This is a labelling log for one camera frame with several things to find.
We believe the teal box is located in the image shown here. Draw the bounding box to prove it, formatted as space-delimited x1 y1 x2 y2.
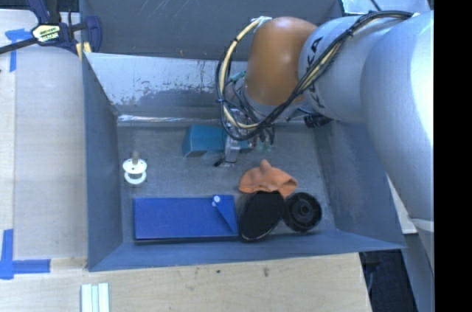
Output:
181 123 255 159

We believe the orange cloth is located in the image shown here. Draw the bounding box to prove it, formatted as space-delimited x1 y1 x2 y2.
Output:
237 159 299 199

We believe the black oval disc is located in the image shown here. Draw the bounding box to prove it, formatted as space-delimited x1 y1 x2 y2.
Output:
237 190 287 243

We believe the blue flat box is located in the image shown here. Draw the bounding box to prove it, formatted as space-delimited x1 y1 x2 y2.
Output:
132 194 240 242

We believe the black round lid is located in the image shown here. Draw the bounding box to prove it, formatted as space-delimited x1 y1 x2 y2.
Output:
282 192 323 234

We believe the white pacifier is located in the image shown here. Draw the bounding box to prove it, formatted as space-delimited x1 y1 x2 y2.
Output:
122 150 148 187

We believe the grey metal bin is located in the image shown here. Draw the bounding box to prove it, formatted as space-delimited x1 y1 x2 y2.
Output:
77 0 409 273

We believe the pale wood board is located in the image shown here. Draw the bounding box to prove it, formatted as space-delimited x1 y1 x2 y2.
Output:
13 41 89 262

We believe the black cylinder on white bracket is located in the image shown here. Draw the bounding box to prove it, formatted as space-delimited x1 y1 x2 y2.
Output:
286 112 333 129

